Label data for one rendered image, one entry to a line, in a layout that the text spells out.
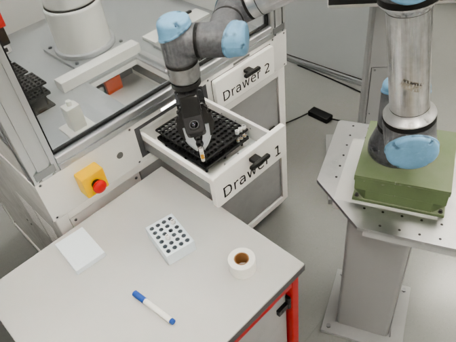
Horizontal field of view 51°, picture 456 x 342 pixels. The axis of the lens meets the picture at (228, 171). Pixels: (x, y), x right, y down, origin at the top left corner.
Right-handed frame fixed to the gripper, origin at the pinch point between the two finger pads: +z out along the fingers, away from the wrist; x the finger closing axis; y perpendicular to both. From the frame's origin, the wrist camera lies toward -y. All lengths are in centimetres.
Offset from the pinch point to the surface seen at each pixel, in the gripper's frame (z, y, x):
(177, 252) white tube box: 18.3, -17.3, 11.4
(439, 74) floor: 104, 143, -155
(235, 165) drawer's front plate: 6.3, -2.4, -8.1
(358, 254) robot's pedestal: 51, -8, -42
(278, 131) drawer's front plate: 6.5, 7.7, -22.2
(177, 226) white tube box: 18.8, -8.6, 10.7
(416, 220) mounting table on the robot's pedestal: 23, -20, -52
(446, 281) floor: 101, 2, -87
